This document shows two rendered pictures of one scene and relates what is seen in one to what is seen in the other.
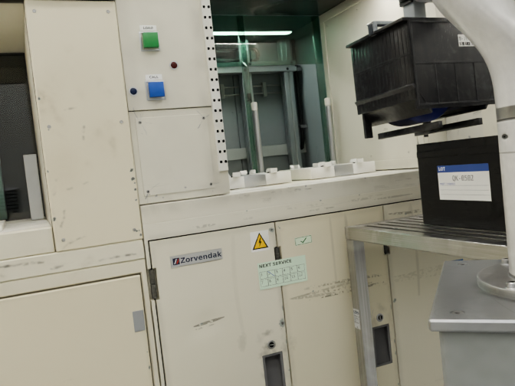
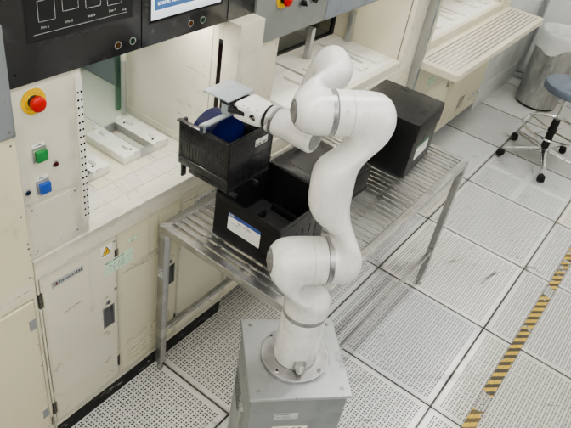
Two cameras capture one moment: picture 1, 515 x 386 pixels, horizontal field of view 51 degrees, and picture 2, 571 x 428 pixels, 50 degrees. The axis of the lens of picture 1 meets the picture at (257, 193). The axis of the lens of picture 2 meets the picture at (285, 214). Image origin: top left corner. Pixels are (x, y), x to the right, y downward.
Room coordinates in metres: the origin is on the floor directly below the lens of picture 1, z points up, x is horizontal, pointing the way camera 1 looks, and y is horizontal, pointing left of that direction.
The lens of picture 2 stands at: (-0.27, 0.43, 2.12)
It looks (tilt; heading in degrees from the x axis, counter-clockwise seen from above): 37 degrees down; 323
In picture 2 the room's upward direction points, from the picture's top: 11 degrees clockwise
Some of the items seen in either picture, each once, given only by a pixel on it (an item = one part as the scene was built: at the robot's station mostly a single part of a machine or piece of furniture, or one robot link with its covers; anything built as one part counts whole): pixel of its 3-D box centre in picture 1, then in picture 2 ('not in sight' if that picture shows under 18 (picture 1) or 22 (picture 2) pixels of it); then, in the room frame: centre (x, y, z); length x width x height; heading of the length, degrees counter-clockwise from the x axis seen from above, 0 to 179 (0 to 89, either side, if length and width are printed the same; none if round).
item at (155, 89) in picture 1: (155, 89); (44, 187); (1.12, 0.18, 1.10); 0.03 x 0.02 x 0.03; 113
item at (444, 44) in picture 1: (419, 60); (226, 136); (1.19, -0.38, 1.11); 0.24 x 0.20 x 0.32; 113
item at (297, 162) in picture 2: not in sight; (319, 171); (1.28, -0.85, 0.83); 0.29 x 0.29 x 0.13; 21
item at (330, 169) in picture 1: (325, 168); (127, 137); (1.61, -0.21, 0.89); 0.22 x 0.21 x 0.04; 23
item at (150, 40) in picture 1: (150, 40); (41, 154); (1.12, 0.18, 1.20); 0.03 x 0.02 x 0.03; 113
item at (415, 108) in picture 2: not in sight; (393, 127); (1.38, -1.29, 0.89); 0.29 x 0.29 x 0.25; 26
